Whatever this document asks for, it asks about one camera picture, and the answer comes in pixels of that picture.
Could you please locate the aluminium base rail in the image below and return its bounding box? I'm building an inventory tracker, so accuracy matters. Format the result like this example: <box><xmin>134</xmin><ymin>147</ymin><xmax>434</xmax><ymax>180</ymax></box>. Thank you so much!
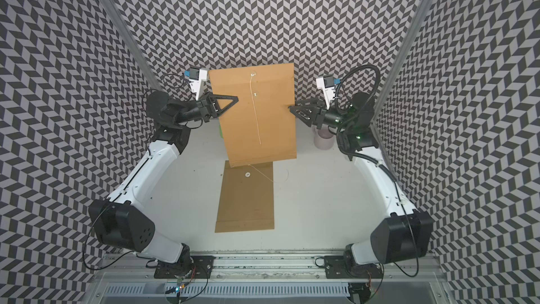
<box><xmin>83</xmin><ymin>251</ymin><xmax>455</xmax><ymax>303</ymax></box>

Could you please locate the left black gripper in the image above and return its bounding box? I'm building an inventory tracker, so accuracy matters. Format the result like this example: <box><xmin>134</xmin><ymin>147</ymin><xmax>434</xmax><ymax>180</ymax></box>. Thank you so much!
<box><xmin>173</xmin><ymin>91</ymin><xmax>238</xmax><ymax>125</ymax></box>

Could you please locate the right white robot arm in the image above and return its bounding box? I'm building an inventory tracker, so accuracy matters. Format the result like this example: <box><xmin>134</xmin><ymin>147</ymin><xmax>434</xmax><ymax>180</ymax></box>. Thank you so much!
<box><xmin>289</xmin><ymin>92</ymin><xmax>435</xmax><ymax>272</ymax></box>

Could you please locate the pale pink ceramic mug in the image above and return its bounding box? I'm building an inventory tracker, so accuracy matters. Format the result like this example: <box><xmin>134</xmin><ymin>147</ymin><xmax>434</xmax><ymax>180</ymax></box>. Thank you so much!
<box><xmin>314</xmin><ymin>128</ymin><xmax>335</xmax><ymax>151</ymax></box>

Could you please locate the brown kraft file bag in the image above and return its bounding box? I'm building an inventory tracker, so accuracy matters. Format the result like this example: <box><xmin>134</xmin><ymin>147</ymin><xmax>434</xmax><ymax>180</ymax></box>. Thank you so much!
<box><xmin>209</xmin><ymin>63</ymin><xmax>297</xmax><ymax>167</ymax></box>

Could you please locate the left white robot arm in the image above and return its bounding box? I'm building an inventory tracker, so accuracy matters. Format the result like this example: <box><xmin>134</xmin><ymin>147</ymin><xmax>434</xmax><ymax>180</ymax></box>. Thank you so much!
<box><xmin>88</xmin><ymin>91</ymin><xmax>239</xmax><ymax>263</ymax></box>

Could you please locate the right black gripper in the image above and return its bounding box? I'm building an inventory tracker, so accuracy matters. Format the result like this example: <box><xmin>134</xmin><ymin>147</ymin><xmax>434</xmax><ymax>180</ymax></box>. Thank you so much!
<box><xmin>290</xmin><ymin>96</ymin><xmax>354</xmax><ymax>130</ymax></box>

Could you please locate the black corrugated cable hose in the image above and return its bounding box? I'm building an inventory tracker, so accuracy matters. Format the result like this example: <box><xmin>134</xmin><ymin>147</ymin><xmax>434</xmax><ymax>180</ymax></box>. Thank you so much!
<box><xmin>334</xmin><ymin>64</ymin><xmax>381</xmax><ymax>115</ymax></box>

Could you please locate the white closure string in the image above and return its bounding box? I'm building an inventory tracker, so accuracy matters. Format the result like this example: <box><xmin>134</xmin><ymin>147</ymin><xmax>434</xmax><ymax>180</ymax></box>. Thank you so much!
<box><xmin>249</xmin><ymin>71</ymin><xmax>263</xmax><ymax>146</ymax></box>

